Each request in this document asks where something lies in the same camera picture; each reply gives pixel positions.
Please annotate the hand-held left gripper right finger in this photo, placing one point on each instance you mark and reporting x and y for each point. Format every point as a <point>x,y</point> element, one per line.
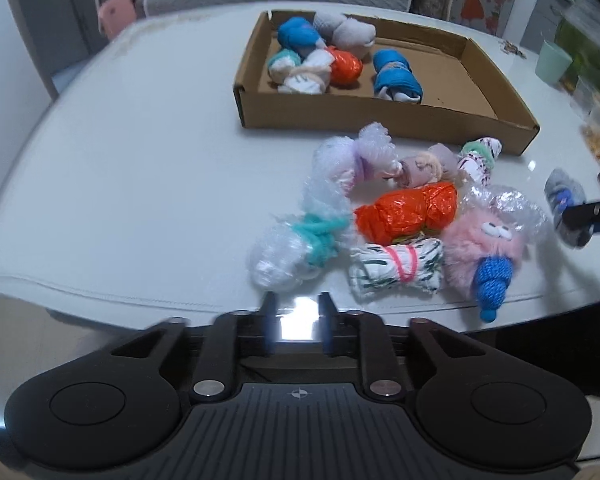
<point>327,330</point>

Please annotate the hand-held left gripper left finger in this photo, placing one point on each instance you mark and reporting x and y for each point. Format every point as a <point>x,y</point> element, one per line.
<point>270,330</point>

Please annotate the grey sock bundle blue marks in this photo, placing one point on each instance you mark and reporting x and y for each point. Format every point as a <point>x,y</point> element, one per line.
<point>562,187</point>

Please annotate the bubble wrap bundle teal yarn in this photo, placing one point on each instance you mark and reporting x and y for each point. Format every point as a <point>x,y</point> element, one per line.
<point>290,255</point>

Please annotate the white green-striped bundle pink tie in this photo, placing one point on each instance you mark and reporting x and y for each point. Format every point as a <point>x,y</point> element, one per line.
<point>395,270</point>

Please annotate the pink fluffy toy blue knit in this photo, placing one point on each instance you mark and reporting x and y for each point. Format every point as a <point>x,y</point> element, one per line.
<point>472,245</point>

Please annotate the white magenta-spotted bundle green band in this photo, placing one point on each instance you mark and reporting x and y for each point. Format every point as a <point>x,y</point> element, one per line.
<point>480,157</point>

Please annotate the large orange plastic bundle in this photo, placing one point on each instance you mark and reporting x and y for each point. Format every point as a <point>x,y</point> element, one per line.
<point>405,212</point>

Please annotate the bubble wrap bundle purple core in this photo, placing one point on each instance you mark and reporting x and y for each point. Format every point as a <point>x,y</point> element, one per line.
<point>340,160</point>

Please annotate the beige pink sock bundle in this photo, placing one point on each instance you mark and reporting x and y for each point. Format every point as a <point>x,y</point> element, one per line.
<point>422,167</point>

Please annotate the shallow cardboard box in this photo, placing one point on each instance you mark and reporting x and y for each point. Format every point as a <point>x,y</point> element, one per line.
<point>445,90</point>

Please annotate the blue sock bundle orange band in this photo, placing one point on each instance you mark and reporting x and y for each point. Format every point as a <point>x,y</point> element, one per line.
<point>395,77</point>

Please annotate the small orange plastic bundle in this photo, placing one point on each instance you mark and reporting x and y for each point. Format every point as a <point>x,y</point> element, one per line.
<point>345,67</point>

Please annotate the teal and white sock bundle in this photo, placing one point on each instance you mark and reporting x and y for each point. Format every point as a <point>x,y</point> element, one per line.
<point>282,62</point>

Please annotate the plain blue sock bundle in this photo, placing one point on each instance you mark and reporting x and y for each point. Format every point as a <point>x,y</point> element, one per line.
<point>297,35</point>

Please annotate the light grey sock bundle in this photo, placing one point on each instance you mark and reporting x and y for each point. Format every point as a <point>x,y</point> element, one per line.
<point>347,32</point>

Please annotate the clear plastic cup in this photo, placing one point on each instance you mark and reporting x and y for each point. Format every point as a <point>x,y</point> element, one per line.
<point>582,95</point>

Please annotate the mint green cup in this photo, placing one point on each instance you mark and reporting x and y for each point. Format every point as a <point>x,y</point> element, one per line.
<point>554,62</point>

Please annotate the glass fish tank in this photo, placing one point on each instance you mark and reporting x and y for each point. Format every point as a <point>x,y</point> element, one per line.
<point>590,45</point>

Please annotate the small dark object cluster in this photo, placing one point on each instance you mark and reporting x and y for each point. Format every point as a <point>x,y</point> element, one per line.
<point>510,49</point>

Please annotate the grey cabinet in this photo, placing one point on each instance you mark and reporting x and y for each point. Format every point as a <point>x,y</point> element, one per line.
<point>537,15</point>

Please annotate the pink plastic stool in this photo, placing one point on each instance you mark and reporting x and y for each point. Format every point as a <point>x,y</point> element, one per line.
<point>115,17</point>

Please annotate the wall poster with figures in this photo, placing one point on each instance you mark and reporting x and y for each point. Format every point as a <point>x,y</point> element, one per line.
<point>480,5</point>

